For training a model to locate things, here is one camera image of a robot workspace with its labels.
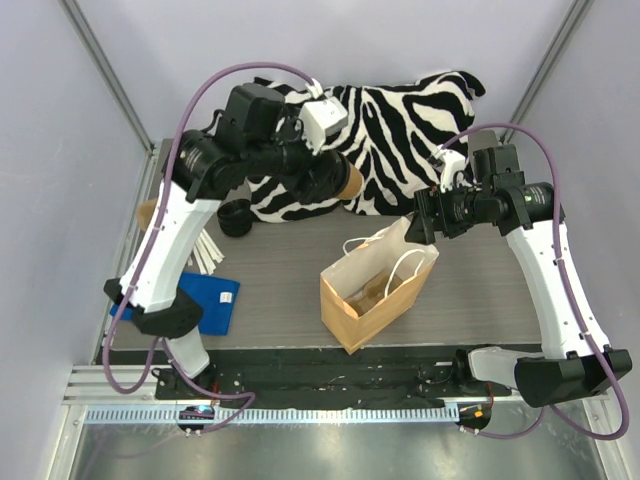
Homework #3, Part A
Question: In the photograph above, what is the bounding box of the aluminium frame rail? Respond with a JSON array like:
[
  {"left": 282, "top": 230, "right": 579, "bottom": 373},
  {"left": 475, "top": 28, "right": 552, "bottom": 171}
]
[{"left": 62, "top": 364, "right": 161, "bottom": 404}]

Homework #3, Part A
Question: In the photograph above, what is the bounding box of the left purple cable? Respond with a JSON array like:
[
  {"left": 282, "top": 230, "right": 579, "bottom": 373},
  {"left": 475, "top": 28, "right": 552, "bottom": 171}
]
[{"left": 102, "top": 62, "right": 324, "bottom": 432}]

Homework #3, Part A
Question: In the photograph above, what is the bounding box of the stack of black lids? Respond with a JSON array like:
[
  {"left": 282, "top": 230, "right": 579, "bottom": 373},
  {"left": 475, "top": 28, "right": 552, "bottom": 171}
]
[{"left": 217, "top": 199, "right": 253, "bottom": 238}]

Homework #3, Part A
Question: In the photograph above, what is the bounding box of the single cardboard cup carrier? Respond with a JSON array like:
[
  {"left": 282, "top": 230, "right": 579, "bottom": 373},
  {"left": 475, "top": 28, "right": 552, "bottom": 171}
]
[{"left": 345, "top": 277, "right": 388, "bottom": 317}]

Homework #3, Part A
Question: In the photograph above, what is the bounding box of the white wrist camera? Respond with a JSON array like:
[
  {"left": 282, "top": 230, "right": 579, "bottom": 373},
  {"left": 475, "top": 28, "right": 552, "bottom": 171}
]
[
  {"left": 429, "top": 146, "right": 466, "bottom": 193},
  {"left": 299, "top": 96, "right": 348, "bottom": 154}
]

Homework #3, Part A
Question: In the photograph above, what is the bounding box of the blue folded cloth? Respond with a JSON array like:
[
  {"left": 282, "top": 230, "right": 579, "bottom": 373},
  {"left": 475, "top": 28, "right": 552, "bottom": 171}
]
[{"left": 120, "top": 272, "right": 240, "bottom": 339}]

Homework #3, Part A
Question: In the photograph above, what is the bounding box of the white paper straws bundle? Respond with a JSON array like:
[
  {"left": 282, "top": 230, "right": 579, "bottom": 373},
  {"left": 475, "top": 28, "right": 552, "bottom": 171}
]
[{"left": 187, "top": 229, "right": 225, "bottom": 276}]

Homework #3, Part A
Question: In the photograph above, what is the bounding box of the brown paper takeout bag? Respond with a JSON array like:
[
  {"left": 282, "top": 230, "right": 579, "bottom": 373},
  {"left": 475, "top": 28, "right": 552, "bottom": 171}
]
[{"left": 320, "top": 217, "right": 439, "bottom": 354}]

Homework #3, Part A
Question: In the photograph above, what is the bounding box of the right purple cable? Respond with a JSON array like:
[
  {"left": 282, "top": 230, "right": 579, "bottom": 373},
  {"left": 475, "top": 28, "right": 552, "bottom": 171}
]
[{"left": 434, "top": 123, "right": 629, "bottom": 441}]

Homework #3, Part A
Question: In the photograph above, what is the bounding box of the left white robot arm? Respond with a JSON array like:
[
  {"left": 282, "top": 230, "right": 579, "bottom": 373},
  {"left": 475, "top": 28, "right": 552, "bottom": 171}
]
[{"left": 104, "top": 83, "right": 358, "bottom": 399}]

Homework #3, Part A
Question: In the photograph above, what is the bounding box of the brown paper coffee cup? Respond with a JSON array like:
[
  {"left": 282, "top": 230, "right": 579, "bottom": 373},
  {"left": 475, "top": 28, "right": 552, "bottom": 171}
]
[{"left": 336, "top": 163, "right": 363, "bottom": 201}]

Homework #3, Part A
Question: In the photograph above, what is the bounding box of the purple cable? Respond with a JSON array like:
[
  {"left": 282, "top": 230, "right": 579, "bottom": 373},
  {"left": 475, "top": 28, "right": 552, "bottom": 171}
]
[
  {"left": 434, "top": 123, "right": 629, "bottom": 441},
  {"left": 102, "top": 62, "right": 324, "bottom": 432}
]

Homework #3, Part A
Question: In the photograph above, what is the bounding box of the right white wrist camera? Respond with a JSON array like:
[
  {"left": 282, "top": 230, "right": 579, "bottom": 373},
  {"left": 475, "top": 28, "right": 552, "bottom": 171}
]
[{"left": 429, "top": 146, "right": 466, "bottom": 193}]

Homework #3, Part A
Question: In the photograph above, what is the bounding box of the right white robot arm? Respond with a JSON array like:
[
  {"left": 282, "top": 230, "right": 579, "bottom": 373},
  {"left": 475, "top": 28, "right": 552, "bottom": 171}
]
[{"left": 405, "top": 145, "right": 632, "bottom": 408}]

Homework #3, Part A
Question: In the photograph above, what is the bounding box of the white slotted cable duct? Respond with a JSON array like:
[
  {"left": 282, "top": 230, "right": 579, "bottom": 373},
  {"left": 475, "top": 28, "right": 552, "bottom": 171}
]
[{"left": 85, "top": 404, "right": 459, "bottom": 425}]

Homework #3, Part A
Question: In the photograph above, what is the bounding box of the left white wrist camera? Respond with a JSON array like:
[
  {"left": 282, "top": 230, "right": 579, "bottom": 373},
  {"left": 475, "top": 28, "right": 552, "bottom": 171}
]
[{"left": 299, "top": 96, "right": 348, "bottom": 154}]

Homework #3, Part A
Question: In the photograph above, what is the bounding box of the zebra print pillow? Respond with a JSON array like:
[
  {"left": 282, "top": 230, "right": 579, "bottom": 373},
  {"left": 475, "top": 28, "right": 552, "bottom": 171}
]
[{"left": 248, "top": 70, "right": 486, "bottom": 223}]

